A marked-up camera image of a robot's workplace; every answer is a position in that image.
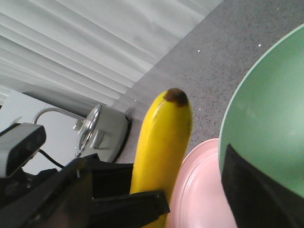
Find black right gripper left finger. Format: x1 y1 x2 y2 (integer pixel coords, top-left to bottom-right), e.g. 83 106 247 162
0 155 170 228

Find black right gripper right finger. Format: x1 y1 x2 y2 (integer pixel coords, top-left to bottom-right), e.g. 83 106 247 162
221 145 304 228

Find yellow banana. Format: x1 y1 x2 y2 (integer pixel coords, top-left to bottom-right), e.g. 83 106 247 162
129 87 194 228

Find pink plate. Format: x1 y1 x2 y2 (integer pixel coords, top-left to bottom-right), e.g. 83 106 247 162
166 138 236 228

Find green bowl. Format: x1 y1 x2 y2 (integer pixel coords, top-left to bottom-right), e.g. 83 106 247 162
219 26 304 196

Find white curtain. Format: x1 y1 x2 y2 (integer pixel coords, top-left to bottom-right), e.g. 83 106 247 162
0 0 219 112

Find black cable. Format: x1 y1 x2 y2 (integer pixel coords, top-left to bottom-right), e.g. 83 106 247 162
38 148 65 168

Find grey camera on mount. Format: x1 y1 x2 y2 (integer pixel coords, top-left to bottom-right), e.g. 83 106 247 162
0 123 46 178

